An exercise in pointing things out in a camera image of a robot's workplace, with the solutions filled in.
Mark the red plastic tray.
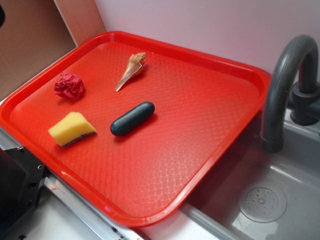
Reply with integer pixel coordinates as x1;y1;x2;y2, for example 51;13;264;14
0;31;270;228

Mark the aluminium frame rail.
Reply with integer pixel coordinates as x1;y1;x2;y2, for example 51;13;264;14
0;126;151;240

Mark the yellow sponge piece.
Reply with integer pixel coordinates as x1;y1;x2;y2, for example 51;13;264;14
48;112;97;147

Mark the grey toy faucet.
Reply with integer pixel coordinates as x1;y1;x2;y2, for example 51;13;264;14
260;35;320;153

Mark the brown conch seashell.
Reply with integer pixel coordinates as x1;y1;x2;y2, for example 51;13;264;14
115;52;146;92

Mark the grey plastic sink basin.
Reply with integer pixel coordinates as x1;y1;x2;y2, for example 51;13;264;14
181;115;320;240

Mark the brown cardboard panel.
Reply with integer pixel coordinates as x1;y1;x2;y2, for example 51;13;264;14
0;0;105;100

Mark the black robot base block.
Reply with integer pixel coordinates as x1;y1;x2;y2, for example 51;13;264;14
0;148;47;239

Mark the crumpled red paper ball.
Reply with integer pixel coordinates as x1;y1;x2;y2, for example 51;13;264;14
53;72;85;100

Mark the round sink drain cover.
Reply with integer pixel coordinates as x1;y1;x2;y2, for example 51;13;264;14
237;184;287;223

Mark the dark green plastic pickle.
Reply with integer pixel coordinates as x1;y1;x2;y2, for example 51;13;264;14
110;101;155;137

